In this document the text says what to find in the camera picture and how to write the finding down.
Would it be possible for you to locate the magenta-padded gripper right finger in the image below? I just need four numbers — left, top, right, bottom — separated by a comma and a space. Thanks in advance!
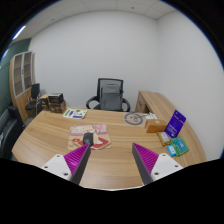
131, 142, 184, 186

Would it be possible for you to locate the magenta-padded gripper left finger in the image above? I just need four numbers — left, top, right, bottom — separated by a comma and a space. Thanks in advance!
40, 142, 92, 186

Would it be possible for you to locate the black computer mouse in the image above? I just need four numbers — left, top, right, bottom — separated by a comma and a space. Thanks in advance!
82, 131, 96, 146

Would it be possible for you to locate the cartoon dog print mouse pad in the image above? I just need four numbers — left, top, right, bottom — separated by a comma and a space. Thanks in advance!
67, 124, 113, 151

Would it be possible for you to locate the small tan box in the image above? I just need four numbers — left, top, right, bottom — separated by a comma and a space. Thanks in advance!
157, 131, 172, 147

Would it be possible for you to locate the small blue box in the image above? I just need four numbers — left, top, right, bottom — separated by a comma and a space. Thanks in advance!
166, 144, 178, 158

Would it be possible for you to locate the orange-brown box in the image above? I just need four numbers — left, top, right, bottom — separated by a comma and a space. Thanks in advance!
144, 119, 168, 134

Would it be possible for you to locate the green flat box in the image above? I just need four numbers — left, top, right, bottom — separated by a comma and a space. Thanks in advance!
170, 136, 190, 157

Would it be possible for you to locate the grey round-print mat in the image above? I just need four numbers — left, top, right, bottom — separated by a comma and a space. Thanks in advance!
124, 111, 149, 127

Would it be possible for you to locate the white and green leaflet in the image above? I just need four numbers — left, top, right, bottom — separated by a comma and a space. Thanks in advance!
62, 108, 88, 120

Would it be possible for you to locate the purple retail package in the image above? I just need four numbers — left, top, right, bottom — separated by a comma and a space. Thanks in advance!
164, 109, 187, 139

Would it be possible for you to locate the brown cardboard box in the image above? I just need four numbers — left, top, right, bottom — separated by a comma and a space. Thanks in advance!
39, 94, 67, 114

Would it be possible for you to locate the wooden side desk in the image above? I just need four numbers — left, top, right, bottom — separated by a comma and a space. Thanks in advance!
134, 90, 208, 168

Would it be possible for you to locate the black cardboard box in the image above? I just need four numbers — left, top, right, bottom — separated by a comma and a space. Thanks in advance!
48, 92, 65, 105

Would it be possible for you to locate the grey backpack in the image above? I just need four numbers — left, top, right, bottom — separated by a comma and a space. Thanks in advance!
100, 83, 122, 112

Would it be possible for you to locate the dark armchair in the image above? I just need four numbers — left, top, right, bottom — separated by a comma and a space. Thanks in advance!
0, 105, 24, 159

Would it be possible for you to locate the black mesh office chair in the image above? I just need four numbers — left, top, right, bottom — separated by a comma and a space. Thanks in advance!
85, 77, 131, 113

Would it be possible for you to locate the wooden shelf unit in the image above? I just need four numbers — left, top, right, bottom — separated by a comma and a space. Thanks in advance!
8, 50, 36, 123

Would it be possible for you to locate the ceiling light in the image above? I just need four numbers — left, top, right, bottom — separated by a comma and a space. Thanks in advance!
12, 24, 27, 41

